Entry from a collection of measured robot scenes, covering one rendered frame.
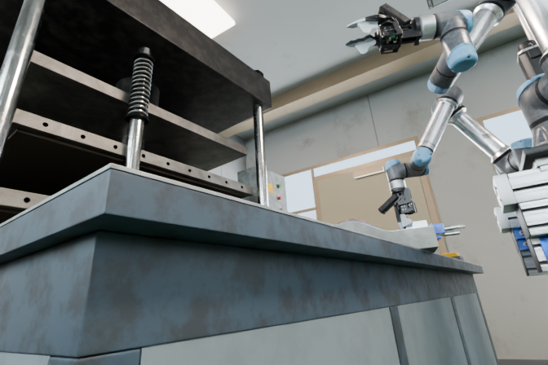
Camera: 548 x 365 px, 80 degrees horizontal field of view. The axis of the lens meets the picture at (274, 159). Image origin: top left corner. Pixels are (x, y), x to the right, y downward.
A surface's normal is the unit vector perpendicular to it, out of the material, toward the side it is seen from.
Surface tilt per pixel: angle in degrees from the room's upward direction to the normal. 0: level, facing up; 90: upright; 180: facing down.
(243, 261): 90
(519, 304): 90
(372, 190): 90
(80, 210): 90
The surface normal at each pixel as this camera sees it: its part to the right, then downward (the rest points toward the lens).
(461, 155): -0.54, -0.30
